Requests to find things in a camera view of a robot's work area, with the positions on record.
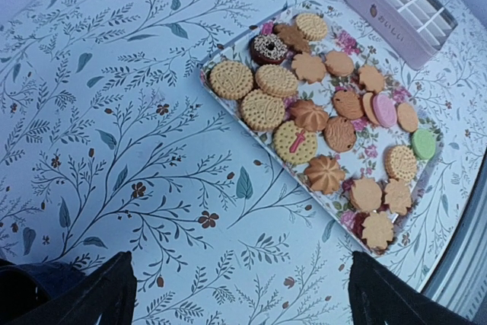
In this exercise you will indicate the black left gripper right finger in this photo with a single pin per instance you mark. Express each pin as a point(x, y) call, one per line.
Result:
point(377, 296)

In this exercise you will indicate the green round cookie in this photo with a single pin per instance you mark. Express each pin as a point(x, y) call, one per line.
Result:
point(423, 144)

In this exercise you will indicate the dark blue cup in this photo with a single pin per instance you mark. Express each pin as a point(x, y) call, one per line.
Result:
point(25, 287)

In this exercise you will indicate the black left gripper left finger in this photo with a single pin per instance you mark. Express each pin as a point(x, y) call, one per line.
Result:
point(106, 296)

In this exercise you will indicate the dotted tan sandwich cookie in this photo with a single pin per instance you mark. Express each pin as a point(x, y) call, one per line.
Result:
point(400, 163)

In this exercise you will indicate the floral cookie tray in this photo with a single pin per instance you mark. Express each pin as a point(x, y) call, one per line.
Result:
point(313, 114)

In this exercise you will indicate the pink divided cookie tin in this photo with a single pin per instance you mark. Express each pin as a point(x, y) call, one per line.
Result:
point(415, 29)

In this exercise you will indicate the chocolate sprinkled donut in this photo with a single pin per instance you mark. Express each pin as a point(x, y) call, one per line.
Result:
point(268, 49)

